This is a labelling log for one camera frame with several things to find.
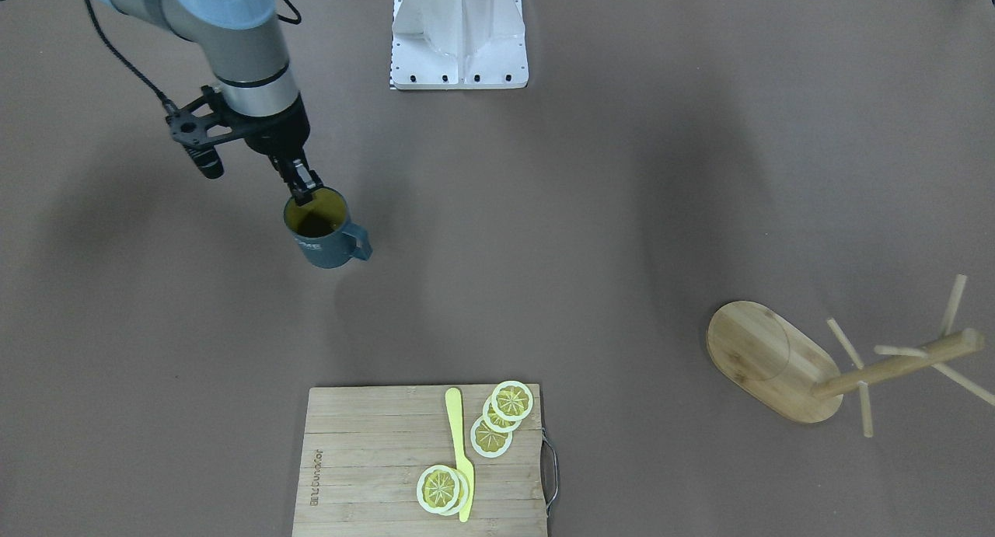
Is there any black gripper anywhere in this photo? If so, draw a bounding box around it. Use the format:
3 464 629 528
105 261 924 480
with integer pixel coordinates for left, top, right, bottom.
233 102 324 205

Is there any dark teal mug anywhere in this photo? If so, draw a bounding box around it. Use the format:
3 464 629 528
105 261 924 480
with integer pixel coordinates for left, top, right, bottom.
283 187 373 269

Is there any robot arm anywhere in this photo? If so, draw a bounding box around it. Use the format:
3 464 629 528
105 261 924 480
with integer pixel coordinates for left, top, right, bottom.
85 0 323 205

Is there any wooden cup storage rack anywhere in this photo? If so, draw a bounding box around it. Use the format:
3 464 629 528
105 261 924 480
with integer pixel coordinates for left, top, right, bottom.
706 274 994 438

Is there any yellow plastic knife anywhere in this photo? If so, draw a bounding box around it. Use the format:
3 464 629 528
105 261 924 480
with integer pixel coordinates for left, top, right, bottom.
445 387 476 523

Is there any wooden cutting board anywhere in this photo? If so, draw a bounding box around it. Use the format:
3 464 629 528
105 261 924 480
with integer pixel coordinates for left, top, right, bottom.
292 381 558 536

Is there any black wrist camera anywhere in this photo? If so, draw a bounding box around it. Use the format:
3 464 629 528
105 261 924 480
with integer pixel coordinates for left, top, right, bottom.
161 85 236 180

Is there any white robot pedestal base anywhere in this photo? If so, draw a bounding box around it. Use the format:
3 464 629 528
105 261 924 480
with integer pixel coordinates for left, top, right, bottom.
389 0 529 91

